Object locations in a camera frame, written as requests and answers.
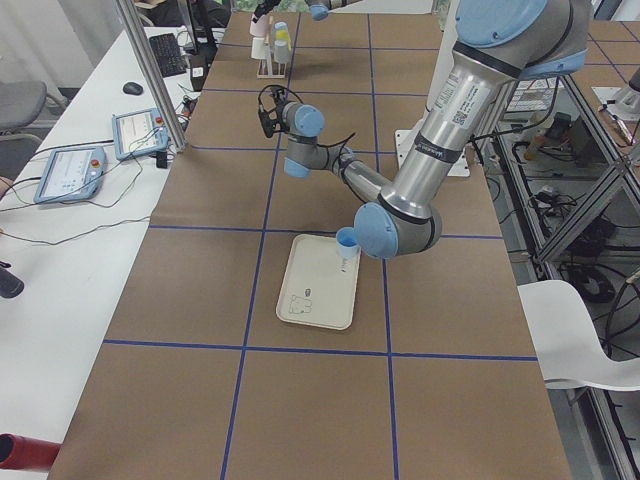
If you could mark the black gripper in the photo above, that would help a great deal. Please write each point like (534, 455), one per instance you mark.
(262, 8)
(278, 113)

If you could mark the pink plastic cup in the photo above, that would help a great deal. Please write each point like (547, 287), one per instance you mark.
(259, 27)

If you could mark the yellow plastic cup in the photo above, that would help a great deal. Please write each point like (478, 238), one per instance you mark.
(283, 35)

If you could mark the cream plastic cup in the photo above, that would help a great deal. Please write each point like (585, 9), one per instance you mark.
(259, 48)

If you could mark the grey plastic cup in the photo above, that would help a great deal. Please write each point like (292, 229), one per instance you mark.
(281, 52)

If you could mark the light blue plastic cup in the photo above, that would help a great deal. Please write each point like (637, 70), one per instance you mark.
(347, 243)

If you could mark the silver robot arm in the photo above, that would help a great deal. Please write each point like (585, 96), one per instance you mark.
(319, 9)
(498, 42)

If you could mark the black monitor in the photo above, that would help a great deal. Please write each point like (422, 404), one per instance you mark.
(206, 15)

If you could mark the black keyboard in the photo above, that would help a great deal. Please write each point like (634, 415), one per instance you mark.
(167, 53)

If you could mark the far teach pendant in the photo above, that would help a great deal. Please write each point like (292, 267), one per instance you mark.
(139, 133)

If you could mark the teach pendant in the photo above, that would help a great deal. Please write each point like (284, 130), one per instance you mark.
(71, 174)
(139, 133)

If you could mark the black computer mouse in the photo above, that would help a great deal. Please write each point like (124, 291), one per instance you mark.
(133, 88)

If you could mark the cream serving tray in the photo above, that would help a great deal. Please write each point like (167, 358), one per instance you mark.
(319, 286)

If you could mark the near teach pendant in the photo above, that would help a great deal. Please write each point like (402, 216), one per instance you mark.
(71, 174)

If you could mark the white chair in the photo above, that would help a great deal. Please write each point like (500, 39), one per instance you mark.
(567, 347)

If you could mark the red cylinder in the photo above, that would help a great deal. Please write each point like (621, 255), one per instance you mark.
(27, 454)

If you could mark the white wire cup rack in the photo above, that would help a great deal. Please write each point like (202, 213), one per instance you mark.
(268, 68)

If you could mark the aluminium frame post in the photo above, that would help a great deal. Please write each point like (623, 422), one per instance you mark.
(150, 70)

